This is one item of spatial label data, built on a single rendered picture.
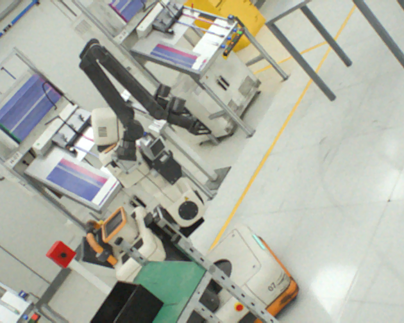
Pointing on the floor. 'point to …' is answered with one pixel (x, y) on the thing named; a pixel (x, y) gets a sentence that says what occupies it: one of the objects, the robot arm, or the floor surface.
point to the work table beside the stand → (285, 8)
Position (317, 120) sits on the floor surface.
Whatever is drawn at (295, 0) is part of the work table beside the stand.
